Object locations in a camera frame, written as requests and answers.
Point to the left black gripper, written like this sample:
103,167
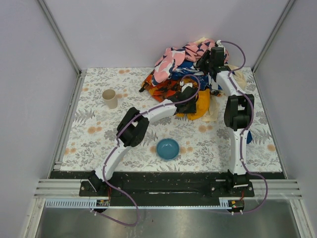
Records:
189,106

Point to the cream cloth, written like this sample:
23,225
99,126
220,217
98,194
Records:
212,111

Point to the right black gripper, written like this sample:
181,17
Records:
202,62

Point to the blue white patterned cloth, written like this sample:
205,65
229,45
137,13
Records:
195,74

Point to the orange black patterned cloth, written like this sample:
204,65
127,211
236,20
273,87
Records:
163,90

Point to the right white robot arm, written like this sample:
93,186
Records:
238,117

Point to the right aluminium frame post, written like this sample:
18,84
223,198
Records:
288,7

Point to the yellow cloth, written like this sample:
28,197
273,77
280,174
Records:
202,105

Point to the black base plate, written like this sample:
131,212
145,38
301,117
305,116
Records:
161,189

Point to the blue bowl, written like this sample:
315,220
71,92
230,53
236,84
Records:
167,149

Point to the left aluminium frame post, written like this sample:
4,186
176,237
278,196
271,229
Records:
52,23

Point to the blue cube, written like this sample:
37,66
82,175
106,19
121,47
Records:
249,137

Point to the beige cup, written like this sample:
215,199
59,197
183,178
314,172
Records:
110,98

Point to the aluminium frame post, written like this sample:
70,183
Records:
288,7
52,23

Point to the pink patterned cloth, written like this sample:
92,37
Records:
176,58

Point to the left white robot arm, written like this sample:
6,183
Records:
132,129

